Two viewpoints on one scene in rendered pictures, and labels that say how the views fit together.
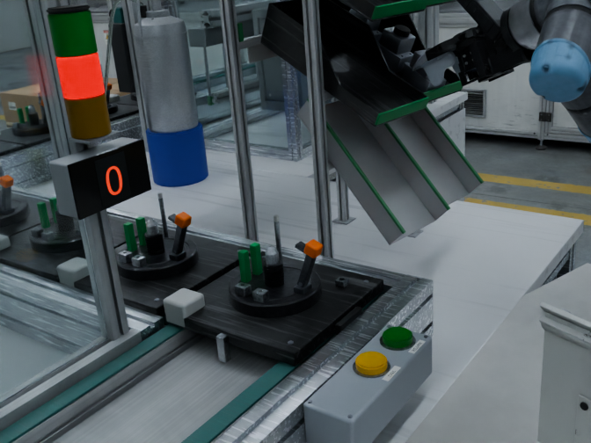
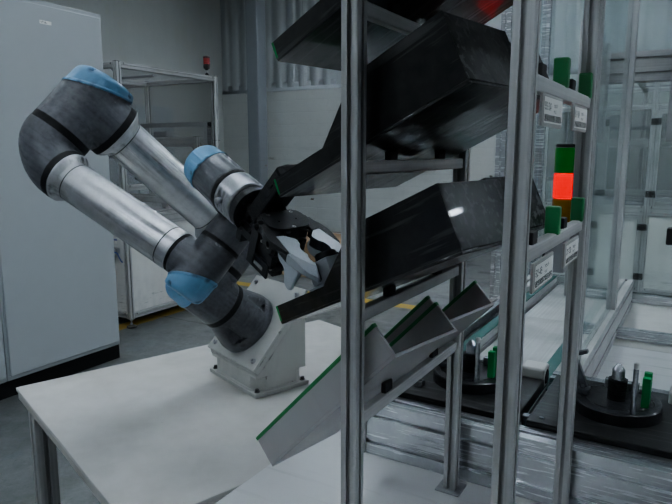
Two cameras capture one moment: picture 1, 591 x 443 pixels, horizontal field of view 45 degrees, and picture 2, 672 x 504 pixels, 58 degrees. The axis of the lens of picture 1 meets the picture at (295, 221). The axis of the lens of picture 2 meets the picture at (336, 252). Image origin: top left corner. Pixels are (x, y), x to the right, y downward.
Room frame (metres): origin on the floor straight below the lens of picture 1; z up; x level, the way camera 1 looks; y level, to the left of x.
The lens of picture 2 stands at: (2.03, -0.33, 1.40)
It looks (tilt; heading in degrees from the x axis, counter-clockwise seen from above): 9 degrees down; 174
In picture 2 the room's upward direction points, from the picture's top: straight up
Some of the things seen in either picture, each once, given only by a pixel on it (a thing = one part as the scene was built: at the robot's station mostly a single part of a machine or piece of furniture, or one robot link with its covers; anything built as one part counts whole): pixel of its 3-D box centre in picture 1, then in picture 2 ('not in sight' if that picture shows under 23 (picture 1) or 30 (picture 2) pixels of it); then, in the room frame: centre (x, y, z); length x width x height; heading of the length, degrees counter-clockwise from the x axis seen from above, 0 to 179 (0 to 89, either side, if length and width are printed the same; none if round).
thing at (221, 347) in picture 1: (223, 347); not in sight; (0.86, 0.11, 0.95); 0.01 x 0.01 x 0.04; 53
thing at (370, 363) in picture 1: (371, 366); not in sight; (0.76, -0.08, 0.96); 0.04 x 0.04 x 0.02
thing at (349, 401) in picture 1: (372, 386); not in sight; (0.76, -0.08, 0.93); 0.21 x 0.07 x 0.06; 143
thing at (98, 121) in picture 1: (88, 114); (565, 211); (0.88, 0.25, 1.28); 0.05 x 0.05 x 0.05
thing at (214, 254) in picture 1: (153, 239); (618, 385); (1.11, 0.24, 1.01); 0.24 x 0.24 x 0.13; 53
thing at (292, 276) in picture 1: (275, 288); (470, 375); (0.96, 0.04, 0.98); 0.14 x 0.14 x 0.02
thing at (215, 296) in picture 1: (276, 300); (470, 384); (0.96, 0.04, 0.96); 0.24 x 0.24 x 0.02; 53
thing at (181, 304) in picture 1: (184, 308); (535, 374); (0.94, 0.18, 0.97); 0.05 x 0.05 x 0.04; 53
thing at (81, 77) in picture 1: (80, 75); (566, 185); (0.88, 0.25, 1.33); 0.05 x 0.05 x 0.05
